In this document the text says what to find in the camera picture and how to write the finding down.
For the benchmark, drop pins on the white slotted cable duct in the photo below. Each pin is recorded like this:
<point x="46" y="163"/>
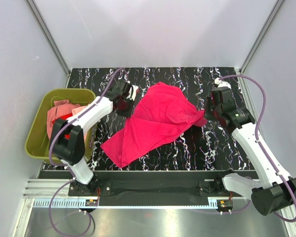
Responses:
<point x="105" y="203"/>

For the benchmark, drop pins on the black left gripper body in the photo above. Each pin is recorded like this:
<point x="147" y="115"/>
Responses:
<point x="126" y="108"/>

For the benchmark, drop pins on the magenta pink t-shirt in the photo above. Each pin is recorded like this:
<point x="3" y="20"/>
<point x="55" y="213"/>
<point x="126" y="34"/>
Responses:
<point x="161" y="116"/>

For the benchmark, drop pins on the aluminium right frame post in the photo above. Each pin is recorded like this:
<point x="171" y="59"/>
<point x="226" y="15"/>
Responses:
<point x="262" y="34"/>

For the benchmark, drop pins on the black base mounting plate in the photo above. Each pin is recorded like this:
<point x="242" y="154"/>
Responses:
<point x="164" y="186"/>

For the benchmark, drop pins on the olive green plastic bin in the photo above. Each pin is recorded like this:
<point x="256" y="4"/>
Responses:
<point x="37" y="142"/>

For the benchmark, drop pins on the salmon pink shirt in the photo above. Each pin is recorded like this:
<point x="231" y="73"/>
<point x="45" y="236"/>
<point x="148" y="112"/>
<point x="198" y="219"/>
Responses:
<point x="60" y="108"/>

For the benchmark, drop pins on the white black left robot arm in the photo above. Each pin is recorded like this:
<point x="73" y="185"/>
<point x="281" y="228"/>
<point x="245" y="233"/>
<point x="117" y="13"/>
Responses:
<point x="71" y="152"/>

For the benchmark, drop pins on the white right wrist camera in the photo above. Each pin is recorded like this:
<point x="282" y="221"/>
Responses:
<point x="221" y="83"/>

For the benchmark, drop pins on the light pink shirt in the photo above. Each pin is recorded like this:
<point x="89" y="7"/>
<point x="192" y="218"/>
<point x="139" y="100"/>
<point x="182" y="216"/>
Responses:
<point x="77" y="112"/>

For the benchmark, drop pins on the red folded shirt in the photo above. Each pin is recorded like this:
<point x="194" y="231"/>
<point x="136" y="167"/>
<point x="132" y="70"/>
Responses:
<point x="64" y="117"/>

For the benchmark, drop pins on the aluminium frame post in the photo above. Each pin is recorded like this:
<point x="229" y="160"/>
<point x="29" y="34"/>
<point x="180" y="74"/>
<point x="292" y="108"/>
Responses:
<point x="47" y="34"/>
<point x="262" y="34"/>

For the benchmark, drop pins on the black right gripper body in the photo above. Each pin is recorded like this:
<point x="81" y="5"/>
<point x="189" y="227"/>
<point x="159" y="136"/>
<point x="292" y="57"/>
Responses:
<point x="212" y="111"/>

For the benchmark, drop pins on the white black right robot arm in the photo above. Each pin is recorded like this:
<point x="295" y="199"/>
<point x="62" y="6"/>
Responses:
<point x="275" y="188"/>

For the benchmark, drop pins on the aluminium left frame post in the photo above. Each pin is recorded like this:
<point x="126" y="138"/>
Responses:
<point x="47" y="34"/>

